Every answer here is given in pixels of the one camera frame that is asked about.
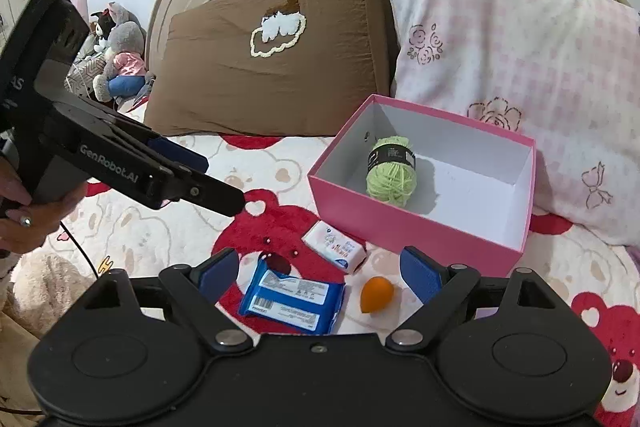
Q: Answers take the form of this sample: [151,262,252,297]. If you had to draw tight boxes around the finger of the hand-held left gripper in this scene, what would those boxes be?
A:
[145,162,247,217]
[149,137,211,174]

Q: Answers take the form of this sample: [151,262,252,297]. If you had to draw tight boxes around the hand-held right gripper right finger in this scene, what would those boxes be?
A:
[385,246,571,353]

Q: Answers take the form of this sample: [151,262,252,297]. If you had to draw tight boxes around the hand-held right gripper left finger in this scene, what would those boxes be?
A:
[82,248,256,355]

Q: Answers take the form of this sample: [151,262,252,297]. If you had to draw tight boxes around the orange makeup sponge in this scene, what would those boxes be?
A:
[359,276,396,314]

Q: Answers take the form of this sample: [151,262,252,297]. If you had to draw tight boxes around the pink cardboard box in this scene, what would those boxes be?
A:
[307,94,537,279]

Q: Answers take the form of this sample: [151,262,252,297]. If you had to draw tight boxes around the blue wet wipes packet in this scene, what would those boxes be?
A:
[237,257,347,335]

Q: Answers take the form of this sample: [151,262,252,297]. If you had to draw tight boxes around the white tissue packet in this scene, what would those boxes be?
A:
[301,222,367,275]

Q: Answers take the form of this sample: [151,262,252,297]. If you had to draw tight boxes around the person's left hand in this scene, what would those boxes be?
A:
[0,167,89,254]

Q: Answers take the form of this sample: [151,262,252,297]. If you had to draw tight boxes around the printed bear blanket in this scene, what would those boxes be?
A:
[37,133,640,427]

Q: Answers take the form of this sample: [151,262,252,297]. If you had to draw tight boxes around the brown pillow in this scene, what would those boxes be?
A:
[144,0,401,138]

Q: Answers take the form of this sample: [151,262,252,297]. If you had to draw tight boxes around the green yarn ball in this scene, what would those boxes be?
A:
[366,135,418,208]

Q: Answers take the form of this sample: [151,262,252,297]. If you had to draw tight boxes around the black and white plush toy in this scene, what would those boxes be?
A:
[90,9,118,52]

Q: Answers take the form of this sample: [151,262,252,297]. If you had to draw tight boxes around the grey plush rabbit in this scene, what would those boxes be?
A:
[92,2,151,102]

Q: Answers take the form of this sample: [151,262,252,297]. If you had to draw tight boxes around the beige fluffy cloth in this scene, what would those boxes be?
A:
[0,252,96,348]

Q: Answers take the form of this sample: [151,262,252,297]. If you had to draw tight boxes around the pink checked pillow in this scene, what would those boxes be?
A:
[378,0,640,248]

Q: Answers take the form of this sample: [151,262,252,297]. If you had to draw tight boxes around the black cable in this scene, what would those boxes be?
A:
[59,221,98,280]

